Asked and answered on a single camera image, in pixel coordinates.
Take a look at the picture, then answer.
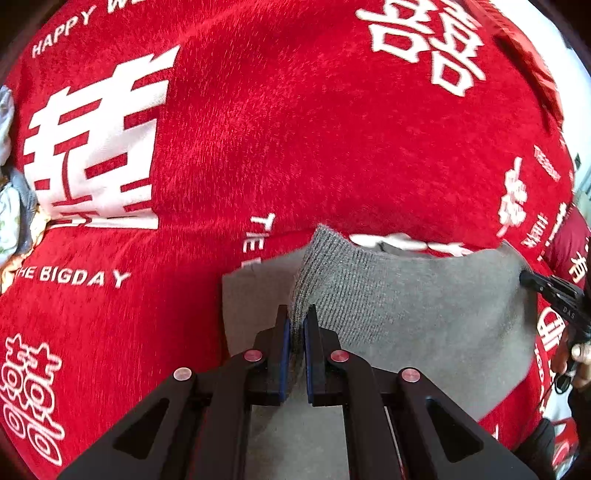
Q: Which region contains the light blue patterned cloth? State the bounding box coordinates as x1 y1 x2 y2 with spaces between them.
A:
0 88 25 266

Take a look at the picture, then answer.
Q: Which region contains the red printed blanket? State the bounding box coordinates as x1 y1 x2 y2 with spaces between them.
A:
0 0 583 480

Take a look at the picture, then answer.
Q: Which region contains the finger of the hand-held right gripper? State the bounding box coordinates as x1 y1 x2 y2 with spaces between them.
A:
518 270 566 298

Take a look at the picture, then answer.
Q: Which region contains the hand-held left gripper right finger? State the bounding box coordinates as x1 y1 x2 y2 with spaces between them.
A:
302 304 540 480

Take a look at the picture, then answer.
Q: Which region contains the person's right hand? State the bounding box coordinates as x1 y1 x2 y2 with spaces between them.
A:
551 331 591 392

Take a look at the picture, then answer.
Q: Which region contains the dark grey cloth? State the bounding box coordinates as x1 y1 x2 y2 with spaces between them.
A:
4 164 38 252

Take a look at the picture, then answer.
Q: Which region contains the grey knit garment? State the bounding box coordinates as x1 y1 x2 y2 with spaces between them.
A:
222 224 540 480

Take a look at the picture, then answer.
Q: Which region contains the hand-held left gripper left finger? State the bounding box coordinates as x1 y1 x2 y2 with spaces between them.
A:
58 305 293 480

